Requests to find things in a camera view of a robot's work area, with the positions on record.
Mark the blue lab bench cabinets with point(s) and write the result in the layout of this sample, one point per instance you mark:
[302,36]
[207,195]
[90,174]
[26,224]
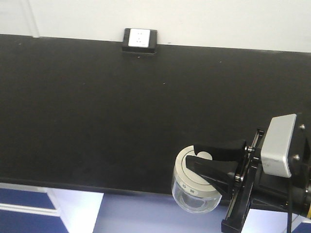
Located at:
[31,209]

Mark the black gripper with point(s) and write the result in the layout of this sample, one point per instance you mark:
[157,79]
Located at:
[292,195]

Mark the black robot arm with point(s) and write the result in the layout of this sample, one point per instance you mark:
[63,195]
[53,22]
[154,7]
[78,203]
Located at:
[275,169]

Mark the glass jar with beige lid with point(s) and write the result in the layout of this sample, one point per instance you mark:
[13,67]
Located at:
[190,191]

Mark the black box white power socket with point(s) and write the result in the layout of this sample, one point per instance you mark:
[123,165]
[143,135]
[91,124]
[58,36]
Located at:
[139,40]

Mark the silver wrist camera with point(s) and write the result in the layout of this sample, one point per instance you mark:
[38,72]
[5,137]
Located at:
[276,145]

